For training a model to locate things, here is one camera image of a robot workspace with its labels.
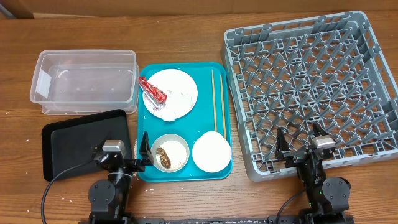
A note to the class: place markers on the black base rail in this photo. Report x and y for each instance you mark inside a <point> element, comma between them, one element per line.
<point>214,221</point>

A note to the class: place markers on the pink white bowl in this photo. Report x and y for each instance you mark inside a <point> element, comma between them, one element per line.
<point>211,152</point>

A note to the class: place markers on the teal serving tray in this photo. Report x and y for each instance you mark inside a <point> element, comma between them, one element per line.
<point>191,126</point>

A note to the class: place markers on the grey dishwasher rack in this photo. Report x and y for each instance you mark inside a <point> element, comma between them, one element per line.
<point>328,70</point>

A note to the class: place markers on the white napkin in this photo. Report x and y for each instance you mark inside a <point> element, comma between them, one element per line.
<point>177,105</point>

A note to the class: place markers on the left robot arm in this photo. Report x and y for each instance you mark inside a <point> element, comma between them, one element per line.
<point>109,197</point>

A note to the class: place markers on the large white plate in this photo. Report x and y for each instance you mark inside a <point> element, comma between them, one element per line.
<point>169,80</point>

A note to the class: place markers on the wooden chopstick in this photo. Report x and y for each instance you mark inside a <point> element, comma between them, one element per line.
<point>222,106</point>
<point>214,101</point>

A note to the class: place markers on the grey bowl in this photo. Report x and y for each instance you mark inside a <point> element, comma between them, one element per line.
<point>165,138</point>

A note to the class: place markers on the black plastic tray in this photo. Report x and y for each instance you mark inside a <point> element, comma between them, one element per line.
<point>68,143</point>

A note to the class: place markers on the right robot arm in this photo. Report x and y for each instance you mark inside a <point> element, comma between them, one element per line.
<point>327,196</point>

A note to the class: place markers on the clear plastic bin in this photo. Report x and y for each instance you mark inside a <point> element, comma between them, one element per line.
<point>78,82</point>

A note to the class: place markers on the red snack wrapper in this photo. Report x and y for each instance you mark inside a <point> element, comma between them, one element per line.
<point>156,97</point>

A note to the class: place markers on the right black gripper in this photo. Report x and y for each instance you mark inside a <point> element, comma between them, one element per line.
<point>300,158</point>

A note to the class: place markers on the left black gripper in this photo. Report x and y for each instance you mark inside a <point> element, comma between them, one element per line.
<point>138,166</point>

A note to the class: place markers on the brown food piece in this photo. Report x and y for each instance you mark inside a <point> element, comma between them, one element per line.
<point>164,159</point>

